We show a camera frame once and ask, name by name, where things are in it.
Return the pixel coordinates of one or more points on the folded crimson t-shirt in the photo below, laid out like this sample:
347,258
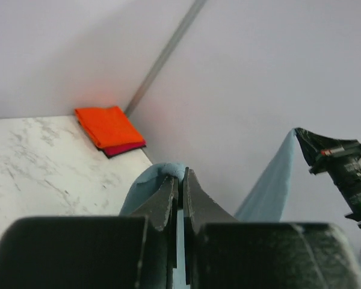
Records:
113,151

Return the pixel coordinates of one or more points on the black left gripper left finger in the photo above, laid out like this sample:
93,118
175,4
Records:
133,251

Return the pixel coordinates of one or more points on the right aluminium frame post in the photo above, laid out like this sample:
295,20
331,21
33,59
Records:
165,54

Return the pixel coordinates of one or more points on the folded orange t-shirt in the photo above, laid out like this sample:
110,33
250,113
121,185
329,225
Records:
107,127

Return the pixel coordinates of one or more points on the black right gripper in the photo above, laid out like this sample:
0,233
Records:
341,159

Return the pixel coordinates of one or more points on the blue-grey t-shirt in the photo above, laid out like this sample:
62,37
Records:
264,203

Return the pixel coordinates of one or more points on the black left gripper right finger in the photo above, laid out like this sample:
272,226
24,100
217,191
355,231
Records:
222,252

